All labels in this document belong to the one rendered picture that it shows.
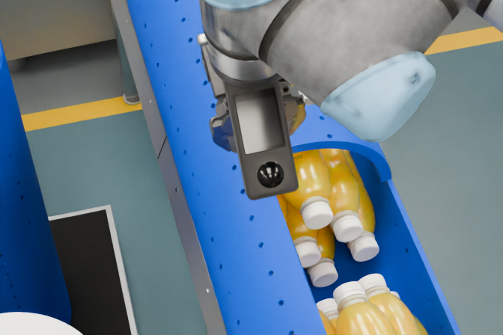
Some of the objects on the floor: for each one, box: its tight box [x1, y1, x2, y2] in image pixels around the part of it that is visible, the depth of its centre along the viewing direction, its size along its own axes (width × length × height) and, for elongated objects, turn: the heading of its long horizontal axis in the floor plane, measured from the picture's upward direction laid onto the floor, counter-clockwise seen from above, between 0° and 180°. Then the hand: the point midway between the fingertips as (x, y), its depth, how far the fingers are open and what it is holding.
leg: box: [110, 0, 141, 105], centre depth 283 cm, size 6×6×63 cm
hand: (259, 152), depth 109 cm, fingers closed
